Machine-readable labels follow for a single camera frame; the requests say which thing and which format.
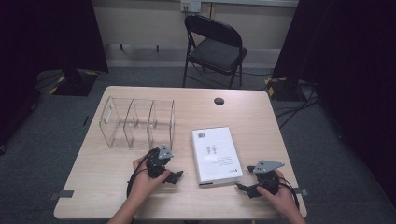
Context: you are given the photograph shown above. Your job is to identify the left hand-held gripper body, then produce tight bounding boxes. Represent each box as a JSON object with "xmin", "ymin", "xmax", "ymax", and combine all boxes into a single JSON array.
[{"xmin": 146, "ymin": 143, "xmax": 175, "ymax": 183}]

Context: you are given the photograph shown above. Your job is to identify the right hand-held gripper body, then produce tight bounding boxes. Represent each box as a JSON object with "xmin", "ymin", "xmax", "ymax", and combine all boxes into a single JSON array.
[{"xmin": 252, "ymin": 160, "xmax": 285, "ymax": 195}]

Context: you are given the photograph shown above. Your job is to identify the white book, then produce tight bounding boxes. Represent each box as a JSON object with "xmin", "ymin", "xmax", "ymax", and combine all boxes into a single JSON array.
[{"xmin": 191, "ymin": 126, "xmax": 245, "ymax": 188}]

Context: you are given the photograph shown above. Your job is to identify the clear acrylic book rack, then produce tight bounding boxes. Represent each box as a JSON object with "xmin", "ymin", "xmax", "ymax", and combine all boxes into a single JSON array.
[{"xmin": 98, "ymin": 95, "xmax": 176, "ymax": 151}]

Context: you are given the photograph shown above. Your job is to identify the person's left hand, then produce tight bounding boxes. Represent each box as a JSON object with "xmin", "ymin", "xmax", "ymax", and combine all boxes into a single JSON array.
[{"xmin": 129, "ymin": 156, "xmax": 172, "ymax": 201}]

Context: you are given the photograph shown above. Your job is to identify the person's right hand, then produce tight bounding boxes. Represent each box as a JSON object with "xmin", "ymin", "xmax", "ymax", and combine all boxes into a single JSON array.
[{"xmin": 255, "ymin": 169, "xmax": 298, "ymax": 216}]

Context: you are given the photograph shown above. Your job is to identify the grey tape strip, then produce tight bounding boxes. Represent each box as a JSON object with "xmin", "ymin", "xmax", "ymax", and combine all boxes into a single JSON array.
[
  {"xmin": 292, "ymin": 187, "xmax": 310, "ymax": 198},
  {"xmin": 49, "ymin": 189, "xmax": 75, "ymax": 201}
]

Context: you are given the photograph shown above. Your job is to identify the stand base with striped tape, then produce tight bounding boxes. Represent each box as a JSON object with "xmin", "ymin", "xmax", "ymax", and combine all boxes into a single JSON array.
[
  {"xmin": 264, "ymin": 77, "xmax": 302, "ymax": 102},
  {"xmin": 49, "ymin": 69, "xmax": 100, "ymax": 97}
]

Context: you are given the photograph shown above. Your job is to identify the black folding chair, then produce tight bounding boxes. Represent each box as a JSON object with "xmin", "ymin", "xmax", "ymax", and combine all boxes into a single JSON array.
[{"xmin": 181, "ymin": 14, "xmax": 248, "ymax": 90}]

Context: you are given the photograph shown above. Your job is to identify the black curtain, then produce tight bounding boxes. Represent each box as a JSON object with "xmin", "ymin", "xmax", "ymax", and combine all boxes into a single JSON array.
[
  {"xmin": 272, "ymin": 0, "xmax": 396, "ymax": 200},
  {"xmin": 0, "ymin": 0, "xmax": 109, "ymax": 147}
]

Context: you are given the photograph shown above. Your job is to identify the black floor cables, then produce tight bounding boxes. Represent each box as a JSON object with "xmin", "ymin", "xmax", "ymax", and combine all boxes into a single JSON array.
[{"xmin": 274, "ymin": 82, "xmax": 320, "ymax": 130}]

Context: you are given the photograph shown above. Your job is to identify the white wall socket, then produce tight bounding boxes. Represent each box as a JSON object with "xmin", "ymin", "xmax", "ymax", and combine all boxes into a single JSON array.
[{"xmin": 180, "ymin": 0, "xmax": 202, "ymax": 13}]

